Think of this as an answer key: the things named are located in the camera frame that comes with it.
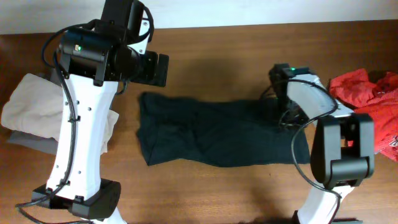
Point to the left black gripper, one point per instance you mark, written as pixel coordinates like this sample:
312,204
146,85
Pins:
160,70

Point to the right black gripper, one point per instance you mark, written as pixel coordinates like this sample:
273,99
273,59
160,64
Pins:
278,82

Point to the black t-shirt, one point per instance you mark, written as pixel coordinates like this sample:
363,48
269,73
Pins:
221,134

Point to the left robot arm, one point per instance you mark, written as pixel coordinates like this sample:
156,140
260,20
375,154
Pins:
91,61

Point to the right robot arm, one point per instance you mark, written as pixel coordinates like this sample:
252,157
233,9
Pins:
342,154

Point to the red crumpled garment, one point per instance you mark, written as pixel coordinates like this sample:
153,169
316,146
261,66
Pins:
377,99

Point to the beige folded garment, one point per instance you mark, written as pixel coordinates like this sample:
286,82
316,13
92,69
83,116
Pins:
86,114

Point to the grey folded garment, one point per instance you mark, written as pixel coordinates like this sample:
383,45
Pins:
34,112

